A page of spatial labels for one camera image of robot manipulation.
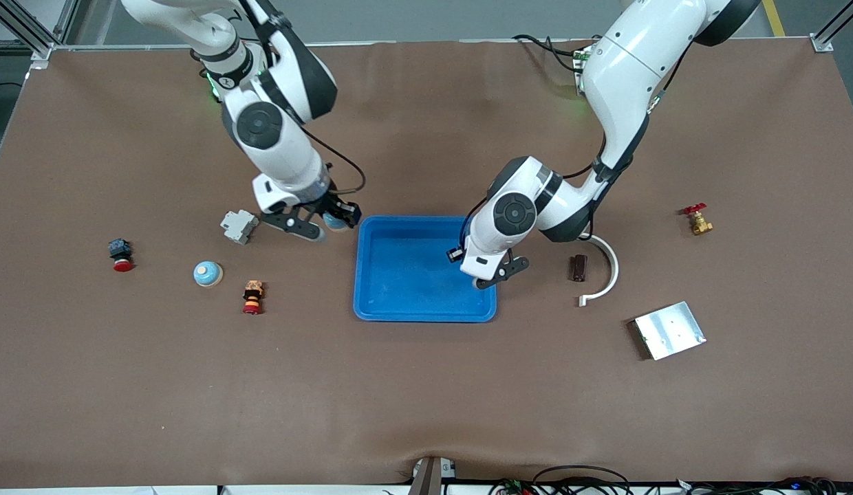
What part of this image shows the white circuit breaker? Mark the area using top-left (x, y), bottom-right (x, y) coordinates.
top-left (220, 209), bottom-right (261, 245)

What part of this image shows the white semicircular bracket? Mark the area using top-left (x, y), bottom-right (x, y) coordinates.
top-left (578, 234), bottom-right (620, 307)

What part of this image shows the black cable loop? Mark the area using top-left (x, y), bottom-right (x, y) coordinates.
top-left (532, 465), bottom-right (634, 495)

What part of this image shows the black cable bundle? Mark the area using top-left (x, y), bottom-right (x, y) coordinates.
top-left (678, 476), bottom-right (853, 495)

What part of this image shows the brown table mat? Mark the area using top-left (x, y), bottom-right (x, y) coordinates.
top-left (0, 40), bottom-right (853, 487)

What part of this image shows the black red mushroom push button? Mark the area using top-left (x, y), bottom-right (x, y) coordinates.
top-left (108, 238), bottom-right (134, 273)

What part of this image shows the brass valve with red handle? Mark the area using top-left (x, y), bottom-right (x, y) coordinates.
top-left (682, 203), bottom-right (714, 237)

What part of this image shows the blue plastic tray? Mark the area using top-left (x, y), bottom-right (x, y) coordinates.
top-left (353, 215), bottom-right (497, 323)

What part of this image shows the grey metal table clamp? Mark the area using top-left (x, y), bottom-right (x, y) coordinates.
top-left (411, 456), bottom-right (458, 495)

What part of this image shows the black base cable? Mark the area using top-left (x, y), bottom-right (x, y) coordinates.
top-left (512, 33), bottom-right (592, 73)

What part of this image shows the aluminium plate with holes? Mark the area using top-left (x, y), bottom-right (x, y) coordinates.
top-left (633, 300), bottom-right (707, 362)

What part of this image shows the red orange stacked push button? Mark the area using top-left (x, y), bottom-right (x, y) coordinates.
top-left (242, 279), bottom-right (265, 316)

